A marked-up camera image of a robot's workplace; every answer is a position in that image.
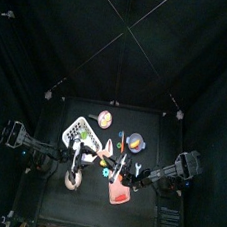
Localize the green toy vegetable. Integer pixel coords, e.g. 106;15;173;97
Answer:
79;130;89;141

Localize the pink plastic cutting board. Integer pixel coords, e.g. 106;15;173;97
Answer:
104;169;134;207

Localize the white plastic basket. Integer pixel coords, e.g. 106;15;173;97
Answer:
59;114;107;159

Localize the red toy piece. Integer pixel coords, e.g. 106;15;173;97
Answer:
114;193;128;204

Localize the blue toy pot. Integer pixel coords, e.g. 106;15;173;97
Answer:
124;131;148;156

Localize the orange toy stick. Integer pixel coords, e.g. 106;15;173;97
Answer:
119;130;127;154

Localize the yellow toy fried egg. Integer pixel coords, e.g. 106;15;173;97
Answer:
100;112;112;127

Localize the light blue toy wrench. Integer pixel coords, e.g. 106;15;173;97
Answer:
133;162;144;179

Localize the pink toy frying pan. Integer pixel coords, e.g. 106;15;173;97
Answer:
86;107;115;131

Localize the cyan toy gear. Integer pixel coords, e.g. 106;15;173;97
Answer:
101;167;112;179

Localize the yellow red toy hot dog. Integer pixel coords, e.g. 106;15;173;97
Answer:
128;139;142;150

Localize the pink wedge toy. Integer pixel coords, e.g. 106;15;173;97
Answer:
96;137;116;162

